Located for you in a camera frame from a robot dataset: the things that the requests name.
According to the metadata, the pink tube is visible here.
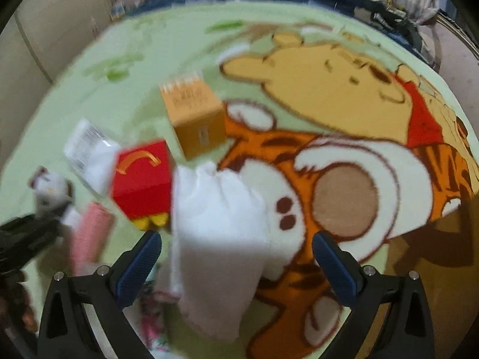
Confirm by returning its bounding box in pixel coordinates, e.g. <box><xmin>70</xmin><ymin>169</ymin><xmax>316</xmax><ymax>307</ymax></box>
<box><xmin>70</xmin><ymin>202</ymin><xmax>115</xmax><ymax>276</ymax></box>

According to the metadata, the small plush toy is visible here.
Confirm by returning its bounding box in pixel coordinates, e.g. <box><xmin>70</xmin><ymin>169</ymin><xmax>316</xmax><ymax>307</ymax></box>
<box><xmin>28</xmin><ymin>166</ymin><xmax>74</xmax><ymax>217</ymax></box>

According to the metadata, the red toy box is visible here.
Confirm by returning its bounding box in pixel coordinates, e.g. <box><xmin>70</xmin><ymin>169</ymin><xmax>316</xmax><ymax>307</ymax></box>
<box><xmin>111</xmin><ymin>139</ymin><xmax>175</xmax><ymax>231</ymax></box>

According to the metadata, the white wet wipes pack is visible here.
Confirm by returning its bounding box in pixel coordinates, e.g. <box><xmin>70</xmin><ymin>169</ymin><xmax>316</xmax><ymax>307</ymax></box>
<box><xmin>63</xmin><ymin>118</ymin><xmax>122</xmax><ymax>196</ymax></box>

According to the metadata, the orange cardboard box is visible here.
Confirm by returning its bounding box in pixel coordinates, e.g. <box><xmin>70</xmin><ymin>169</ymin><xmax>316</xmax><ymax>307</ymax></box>
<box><xmin>159</xmin><ymin>74</ymin><xmax>227</xmax><ymax>160</ymax></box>

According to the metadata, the floral hand cream tube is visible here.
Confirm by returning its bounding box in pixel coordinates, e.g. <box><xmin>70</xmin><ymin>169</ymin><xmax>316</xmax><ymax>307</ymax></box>
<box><xmin>139</xmin><ymin>267</ymin><xmax>171</xmax><ymax>358</ymax></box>

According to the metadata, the Winnie the Pooh fleece blanket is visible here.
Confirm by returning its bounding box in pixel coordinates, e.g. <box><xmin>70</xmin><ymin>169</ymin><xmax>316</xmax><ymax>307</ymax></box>
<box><xmin>1</xmin><ymin>2</ymin><xmax>478</xmax><ymax>358</ymax></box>

